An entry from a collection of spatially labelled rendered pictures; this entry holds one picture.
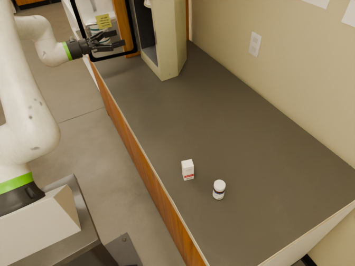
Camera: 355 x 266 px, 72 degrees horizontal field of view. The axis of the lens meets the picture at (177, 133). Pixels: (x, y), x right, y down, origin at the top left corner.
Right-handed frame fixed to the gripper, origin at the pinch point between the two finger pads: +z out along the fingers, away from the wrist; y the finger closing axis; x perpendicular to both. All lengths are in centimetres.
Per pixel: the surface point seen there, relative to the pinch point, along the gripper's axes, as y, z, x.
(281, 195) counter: -104, 23, 25
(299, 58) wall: -67, 59, -2
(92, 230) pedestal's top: -82, -43, 25
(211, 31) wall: 0, 59, 12
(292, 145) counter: -88, 44, 25
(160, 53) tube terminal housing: -14.2, 17.1, 7.8
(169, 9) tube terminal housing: -14.1, 24.1, -13.2
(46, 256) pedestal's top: -83, -59, 25
